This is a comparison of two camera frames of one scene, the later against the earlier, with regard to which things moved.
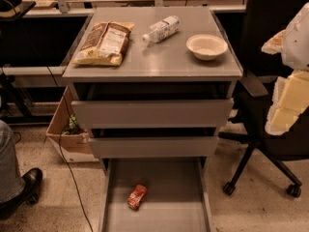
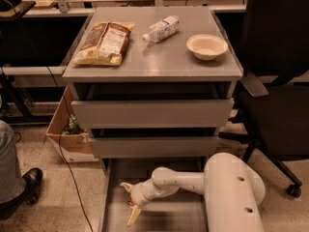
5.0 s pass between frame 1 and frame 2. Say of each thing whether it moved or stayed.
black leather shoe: stayed
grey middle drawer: stayed
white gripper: moved
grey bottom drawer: stayed
